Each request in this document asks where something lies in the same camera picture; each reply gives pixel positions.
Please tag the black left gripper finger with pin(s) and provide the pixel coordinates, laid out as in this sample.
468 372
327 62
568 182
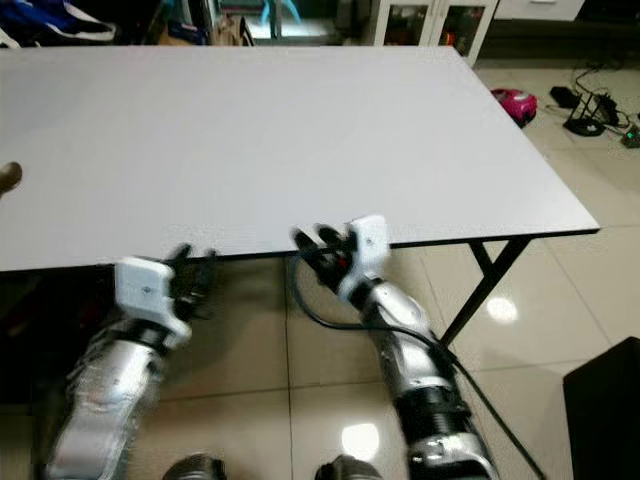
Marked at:
206 256
180 253

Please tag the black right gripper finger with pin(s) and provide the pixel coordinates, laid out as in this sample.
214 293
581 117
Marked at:
302 242
328 236

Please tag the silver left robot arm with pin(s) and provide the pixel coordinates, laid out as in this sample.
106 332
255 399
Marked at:
105 410

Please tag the black table leg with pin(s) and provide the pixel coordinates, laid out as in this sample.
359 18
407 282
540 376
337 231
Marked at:
485 285

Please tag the black bin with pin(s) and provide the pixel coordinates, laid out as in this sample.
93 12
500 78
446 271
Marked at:
30 330

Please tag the dark robot left leg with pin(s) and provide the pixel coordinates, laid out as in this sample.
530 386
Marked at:
195 468

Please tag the dark robot leg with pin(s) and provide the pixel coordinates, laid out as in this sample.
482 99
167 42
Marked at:
195 468
360 468

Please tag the metal spoon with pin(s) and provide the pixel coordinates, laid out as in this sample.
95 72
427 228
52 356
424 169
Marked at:
10 177

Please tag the dark robot right leg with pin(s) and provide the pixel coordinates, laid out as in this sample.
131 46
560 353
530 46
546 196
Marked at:
360 468

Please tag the pink round device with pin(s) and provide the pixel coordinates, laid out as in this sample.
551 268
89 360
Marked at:
515 106

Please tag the white cabinet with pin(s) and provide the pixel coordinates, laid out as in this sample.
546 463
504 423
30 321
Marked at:
435 25

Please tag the blue clothing with white stripe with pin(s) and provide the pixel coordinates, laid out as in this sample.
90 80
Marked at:
60 20

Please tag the black floor stand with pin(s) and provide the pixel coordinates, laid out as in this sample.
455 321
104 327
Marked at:
588 118

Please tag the black box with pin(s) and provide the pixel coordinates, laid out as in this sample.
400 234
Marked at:
605 410

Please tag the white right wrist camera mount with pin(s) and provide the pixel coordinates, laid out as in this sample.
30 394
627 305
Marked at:
370 245

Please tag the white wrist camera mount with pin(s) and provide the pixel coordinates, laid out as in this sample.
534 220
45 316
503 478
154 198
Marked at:
145 290
370 245

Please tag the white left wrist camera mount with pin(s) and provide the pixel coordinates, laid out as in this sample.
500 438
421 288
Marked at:
145 290

